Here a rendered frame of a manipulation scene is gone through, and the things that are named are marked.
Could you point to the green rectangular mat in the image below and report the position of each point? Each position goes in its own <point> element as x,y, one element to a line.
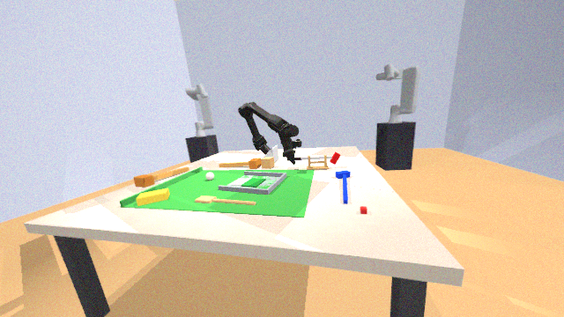
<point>288,199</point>

